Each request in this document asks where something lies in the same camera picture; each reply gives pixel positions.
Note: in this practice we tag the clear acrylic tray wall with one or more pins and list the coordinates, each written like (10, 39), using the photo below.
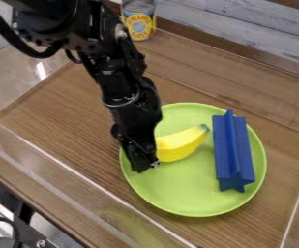
(80, 206)

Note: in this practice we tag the blue star-shaped block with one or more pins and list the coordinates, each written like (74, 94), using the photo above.
(233, 152)

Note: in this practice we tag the yellow labelled tin can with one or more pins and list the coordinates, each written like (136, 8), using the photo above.
(140, 18)

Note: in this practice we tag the black metal stand base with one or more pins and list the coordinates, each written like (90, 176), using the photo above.
(30, 238)

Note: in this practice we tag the green round plate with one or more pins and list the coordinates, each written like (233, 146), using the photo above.
(184, 187)

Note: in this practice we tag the yellow toy banana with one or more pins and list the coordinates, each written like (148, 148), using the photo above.
(177, 146)

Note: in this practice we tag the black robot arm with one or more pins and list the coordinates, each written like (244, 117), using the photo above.
(86, 26)

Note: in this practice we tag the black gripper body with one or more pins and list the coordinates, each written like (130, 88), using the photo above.
(134, 105)

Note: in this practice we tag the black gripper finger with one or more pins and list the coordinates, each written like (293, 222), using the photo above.
(141, 160)
(118, 135)

